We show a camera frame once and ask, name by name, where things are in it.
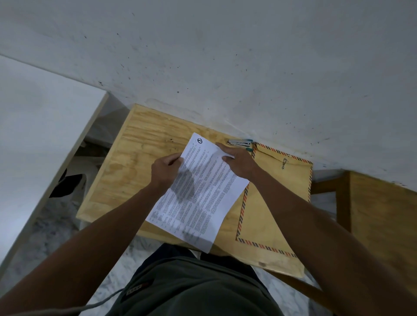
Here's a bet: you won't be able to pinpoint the person's left hand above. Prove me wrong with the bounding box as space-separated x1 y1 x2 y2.
151 153 184 196

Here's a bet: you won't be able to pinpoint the person's right hand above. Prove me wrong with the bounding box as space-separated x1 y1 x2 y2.
215 142 262 181

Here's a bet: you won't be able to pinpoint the white printed paper sheet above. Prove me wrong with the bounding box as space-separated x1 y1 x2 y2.
145 132 250 254

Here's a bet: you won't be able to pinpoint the person's right forearm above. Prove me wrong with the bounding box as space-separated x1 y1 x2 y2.
249 168 417 316

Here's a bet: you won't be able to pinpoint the person's left forearm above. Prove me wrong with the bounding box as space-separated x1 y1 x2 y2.
0 183 167 316

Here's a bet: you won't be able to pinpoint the silver and teal stapler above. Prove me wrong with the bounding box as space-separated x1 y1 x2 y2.
227 139 254 152

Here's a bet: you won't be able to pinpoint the brown envelope with striped border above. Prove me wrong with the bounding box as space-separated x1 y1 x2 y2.
235 142 314 259

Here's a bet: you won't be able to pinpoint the dark trousers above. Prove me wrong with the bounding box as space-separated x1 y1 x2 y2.
133 243 270 293

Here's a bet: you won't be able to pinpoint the black cloth item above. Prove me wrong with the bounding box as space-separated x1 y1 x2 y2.
49 169 83 198

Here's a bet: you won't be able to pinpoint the grey green shirt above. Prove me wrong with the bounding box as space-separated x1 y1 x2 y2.
105 255 285 316

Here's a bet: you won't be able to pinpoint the white table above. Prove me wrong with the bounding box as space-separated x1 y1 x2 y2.
0 55 109 280

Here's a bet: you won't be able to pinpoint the wooden side table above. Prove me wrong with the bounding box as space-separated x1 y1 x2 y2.
311 171 417 295

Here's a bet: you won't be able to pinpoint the grey cord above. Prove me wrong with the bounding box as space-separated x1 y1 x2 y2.
9 288 126 316

